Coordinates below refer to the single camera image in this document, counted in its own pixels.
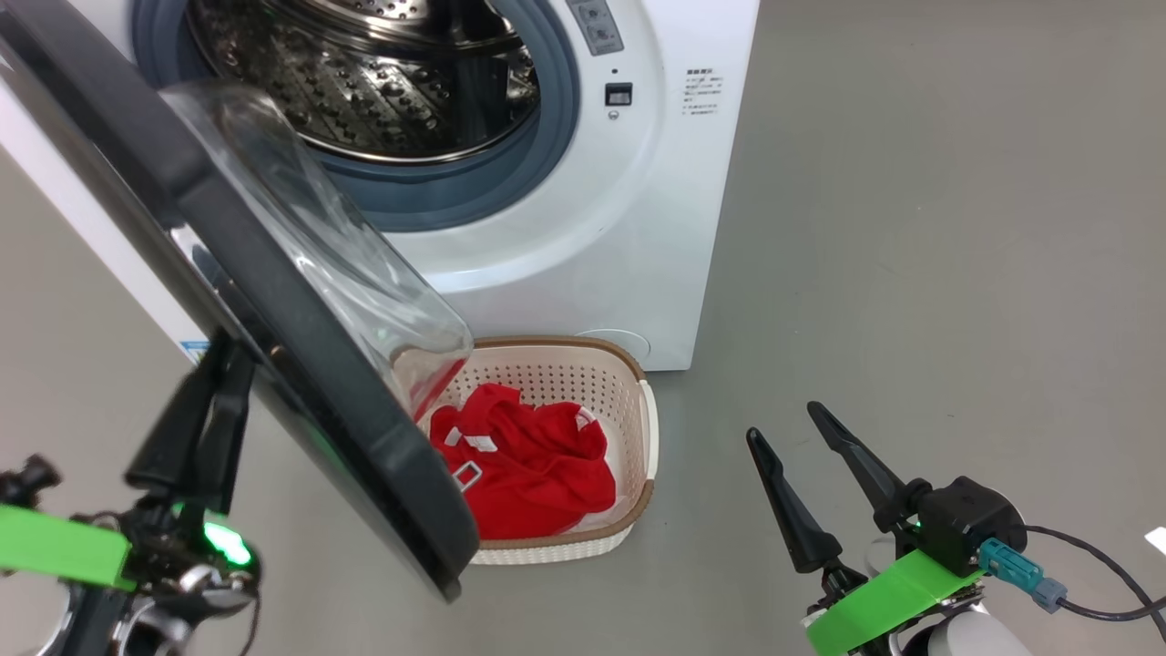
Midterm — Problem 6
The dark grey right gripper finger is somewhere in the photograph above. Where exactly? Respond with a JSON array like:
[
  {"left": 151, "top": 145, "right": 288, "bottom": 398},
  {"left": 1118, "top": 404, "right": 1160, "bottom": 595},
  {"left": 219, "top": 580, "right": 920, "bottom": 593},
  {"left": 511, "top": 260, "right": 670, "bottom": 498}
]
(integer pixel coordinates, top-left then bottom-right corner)
[
  {"left": 745, "top": 426, "right": 844, "bottom": 575},
  {"left": 807, "top": 401, "right": 933, "bottom": 535}
]

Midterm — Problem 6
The grey rubber door gasket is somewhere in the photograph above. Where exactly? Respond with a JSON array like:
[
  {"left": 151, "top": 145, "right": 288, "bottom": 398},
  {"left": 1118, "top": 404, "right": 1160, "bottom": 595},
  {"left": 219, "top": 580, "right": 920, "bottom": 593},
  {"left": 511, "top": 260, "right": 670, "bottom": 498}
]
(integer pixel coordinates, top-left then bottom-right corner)
[{"left": 130, "top": 0, "right": 583, "bottom": 234}]

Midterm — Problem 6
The cream perforated laundry basket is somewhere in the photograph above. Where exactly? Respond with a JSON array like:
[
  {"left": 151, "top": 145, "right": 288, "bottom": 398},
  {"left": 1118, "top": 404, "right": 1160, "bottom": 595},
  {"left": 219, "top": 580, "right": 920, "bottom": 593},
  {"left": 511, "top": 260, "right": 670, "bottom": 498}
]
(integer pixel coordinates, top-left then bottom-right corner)
[{"left": 414, "top": 335, "right": 660, "bottom": 567}]

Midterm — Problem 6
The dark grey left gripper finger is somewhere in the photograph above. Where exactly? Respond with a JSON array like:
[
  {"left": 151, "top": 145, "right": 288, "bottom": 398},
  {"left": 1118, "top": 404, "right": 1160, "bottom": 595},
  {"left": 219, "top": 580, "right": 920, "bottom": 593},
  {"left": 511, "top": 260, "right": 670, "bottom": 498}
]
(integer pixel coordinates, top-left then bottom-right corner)
[
  {"left": 187, "top": 349, "right": 259, "bottom": 513},
  {"left": 125, "top": 337, "right": 230, "bottom": 495}
]

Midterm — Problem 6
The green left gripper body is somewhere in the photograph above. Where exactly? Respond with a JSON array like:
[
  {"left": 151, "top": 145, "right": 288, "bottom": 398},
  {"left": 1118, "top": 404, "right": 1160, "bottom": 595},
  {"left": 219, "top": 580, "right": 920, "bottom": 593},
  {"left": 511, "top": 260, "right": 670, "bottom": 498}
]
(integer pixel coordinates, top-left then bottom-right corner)
[{"left": 0, "top": 454, "right": 198, "bottom": 591}]

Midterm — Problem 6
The black glass washing machine door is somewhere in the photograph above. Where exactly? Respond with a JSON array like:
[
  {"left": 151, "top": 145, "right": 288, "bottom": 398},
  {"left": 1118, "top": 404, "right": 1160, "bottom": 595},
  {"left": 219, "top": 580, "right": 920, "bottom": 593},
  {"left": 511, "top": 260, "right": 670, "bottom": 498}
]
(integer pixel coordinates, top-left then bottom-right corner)
[{"left": 0, "top": 0, "right": 482, "bottom": 604}]

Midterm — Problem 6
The round drain filter cover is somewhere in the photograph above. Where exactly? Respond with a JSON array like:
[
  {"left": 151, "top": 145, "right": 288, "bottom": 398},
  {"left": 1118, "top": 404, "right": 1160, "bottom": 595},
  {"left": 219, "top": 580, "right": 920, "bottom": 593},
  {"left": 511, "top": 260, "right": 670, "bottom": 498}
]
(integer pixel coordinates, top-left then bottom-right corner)
[{"left": 574, "top": 328, "right": 653, "bottom": 367}]

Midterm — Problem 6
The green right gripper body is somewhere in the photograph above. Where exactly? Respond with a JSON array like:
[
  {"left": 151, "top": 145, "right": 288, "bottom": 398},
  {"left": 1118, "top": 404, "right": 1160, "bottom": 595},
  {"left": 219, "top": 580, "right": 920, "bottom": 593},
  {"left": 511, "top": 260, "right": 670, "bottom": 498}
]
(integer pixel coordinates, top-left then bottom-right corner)
[{"left": 802, "top": 547, "right": 986, "bottom": 656}]

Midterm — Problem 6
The stainless steel washer drum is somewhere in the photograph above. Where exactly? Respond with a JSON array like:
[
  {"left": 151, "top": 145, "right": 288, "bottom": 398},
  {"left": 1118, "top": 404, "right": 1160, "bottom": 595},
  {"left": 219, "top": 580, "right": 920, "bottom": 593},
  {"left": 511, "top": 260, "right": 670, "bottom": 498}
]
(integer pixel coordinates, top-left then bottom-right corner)
[{"left": 186, "top": 0, "right": 544, "bottom": 166}]

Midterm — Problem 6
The printed text label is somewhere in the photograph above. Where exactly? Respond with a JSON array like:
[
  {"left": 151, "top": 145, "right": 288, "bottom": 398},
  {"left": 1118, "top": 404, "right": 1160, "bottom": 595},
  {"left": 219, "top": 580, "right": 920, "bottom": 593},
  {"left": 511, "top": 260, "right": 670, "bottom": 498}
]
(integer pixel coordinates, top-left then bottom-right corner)
[{"left": 682, "top": 67, "right": 726, "bottom": 118}]

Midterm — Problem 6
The red garment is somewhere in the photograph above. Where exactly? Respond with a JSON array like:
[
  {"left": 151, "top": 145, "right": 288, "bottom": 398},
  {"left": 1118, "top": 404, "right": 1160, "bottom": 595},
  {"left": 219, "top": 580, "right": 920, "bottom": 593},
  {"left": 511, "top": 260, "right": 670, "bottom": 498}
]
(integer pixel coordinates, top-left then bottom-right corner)
[{"left": 428, "top": 383, "right": 619, "bottom": 542}]

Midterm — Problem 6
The white washing machine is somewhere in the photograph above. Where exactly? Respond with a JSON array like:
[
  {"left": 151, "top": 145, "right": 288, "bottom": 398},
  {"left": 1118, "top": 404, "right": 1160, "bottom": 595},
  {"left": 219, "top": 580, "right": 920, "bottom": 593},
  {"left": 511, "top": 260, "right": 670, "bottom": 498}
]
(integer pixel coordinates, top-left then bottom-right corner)
[{"left": 0, "top": 0, "right": 762, "bottom": 373}]

